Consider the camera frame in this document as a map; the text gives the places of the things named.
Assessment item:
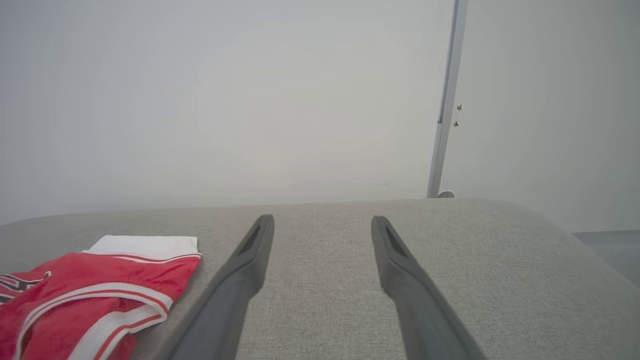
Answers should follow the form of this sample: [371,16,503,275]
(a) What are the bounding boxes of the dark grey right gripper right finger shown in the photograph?
[371,215,487,360]

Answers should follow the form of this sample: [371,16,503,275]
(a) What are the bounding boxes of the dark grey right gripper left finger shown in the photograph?
[160,214,275,360]

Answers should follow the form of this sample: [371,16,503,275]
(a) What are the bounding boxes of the red basketball jersey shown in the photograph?
[0,235,203,360]

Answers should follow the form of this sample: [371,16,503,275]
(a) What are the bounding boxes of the white wall pole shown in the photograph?
[426,0,470,199]

